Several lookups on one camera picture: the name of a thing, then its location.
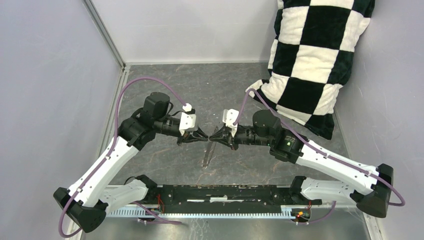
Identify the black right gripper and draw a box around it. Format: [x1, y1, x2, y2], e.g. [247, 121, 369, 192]
[209, 124, 272, 151]

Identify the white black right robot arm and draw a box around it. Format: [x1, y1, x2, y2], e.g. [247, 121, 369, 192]
[209, 109, 394, 218]

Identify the aluminium frame rail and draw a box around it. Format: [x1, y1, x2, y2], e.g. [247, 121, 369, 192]
[82, 0, 129, 156]

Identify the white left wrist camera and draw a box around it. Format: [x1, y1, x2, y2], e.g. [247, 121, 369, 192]
[179, 103, 198, 136]

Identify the black white checkered pillow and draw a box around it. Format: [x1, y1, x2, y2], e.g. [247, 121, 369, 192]
[246, 0, 376, 140]

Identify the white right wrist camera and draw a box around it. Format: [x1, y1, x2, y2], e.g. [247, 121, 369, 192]
[222, 109, 240, 137]

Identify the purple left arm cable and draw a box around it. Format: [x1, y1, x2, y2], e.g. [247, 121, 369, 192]
[58, 76, 188, 239]

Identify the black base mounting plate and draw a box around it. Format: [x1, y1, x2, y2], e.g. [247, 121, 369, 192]
[139, 184, 323, 214]

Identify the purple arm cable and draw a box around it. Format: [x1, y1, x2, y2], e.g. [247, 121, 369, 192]
[58, 76, 188, 239]
[233, 88, 406, 226]

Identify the white slotted cable duct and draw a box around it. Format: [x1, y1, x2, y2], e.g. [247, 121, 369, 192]
[86, 206, 294, 220]

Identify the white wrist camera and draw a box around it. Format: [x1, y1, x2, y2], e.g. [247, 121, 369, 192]
[179, 103, 198, 136]
[222, 109, 240, 137]

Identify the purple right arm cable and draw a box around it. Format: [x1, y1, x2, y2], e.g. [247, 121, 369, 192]
[233, 88, 406, 226]

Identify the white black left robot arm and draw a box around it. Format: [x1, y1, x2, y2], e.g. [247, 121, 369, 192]
[53, 92, 209, 233]

